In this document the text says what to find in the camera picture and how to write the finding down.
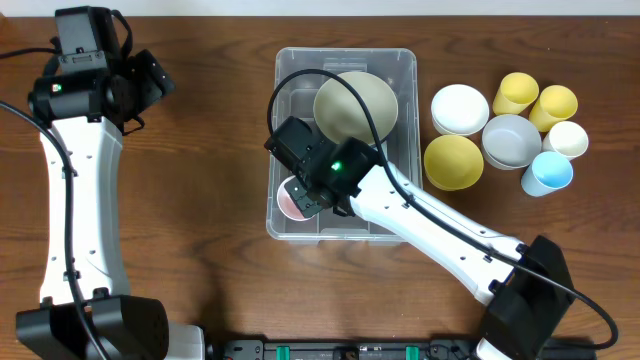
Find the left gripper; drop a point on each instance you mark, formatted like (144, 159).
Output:
(157, 81)

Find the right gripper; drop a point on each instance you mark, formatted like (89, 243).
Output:
(300, 191)

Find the pink cup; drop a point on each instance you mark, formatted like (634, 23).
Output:
(286, 204)

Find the cream beige bowl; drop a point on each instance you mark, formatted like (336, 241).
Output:
(339, 116)

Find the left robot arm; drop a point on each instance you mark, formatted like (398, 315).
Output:
(93, 85)

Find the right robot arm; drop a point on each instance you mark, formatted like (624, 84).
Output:
(519, 284)

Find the clear plastic storage container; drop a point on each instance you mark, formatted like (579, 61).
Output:
(398, 68)

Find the yellow small bowl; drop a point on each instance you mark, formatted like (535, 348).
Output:
(453, 162)

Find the white small bowl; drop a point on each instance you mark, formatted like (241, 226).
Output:
(459, 109)

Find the grey small bowl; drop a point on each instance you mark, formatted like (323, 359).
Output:
(510, 142)

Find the yellow cup far left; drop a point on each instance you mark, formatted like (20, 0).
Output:
(516, 92)

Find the yellow cup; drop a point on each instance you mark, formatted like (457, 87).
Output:
(516, 92)
(555, 104)

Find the light blue cup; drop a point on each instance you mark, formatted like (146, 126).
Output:
(548, 172)

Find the cream white cup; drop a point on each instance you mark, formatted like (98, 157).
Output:
(566, 138)

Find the yellow cup far right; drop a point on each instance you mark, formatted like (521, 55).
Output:
(555, 104)

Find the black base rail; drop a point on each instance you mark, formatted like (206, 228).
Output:
(454, 349)

